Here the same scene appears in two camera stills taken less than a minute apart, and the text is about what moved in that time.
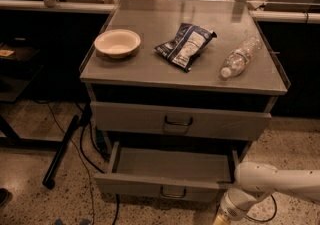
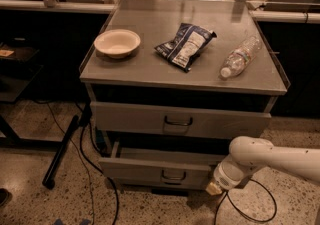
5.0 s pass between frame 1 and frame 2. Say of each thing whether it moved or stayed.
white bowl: stayed
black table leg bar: stayed
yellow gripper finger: moved
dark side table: stayed
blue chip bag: stayed
